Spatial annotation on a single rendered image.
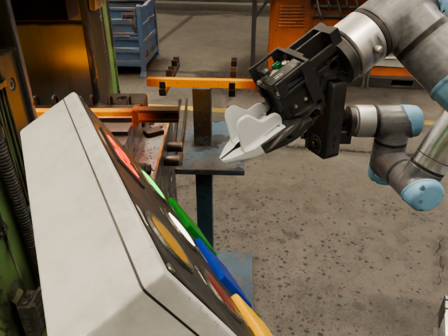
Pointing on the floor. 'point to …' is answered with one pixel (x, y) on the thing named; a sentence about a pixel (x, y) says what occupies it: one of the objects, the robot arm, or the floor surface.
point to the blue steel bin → (135, 33)
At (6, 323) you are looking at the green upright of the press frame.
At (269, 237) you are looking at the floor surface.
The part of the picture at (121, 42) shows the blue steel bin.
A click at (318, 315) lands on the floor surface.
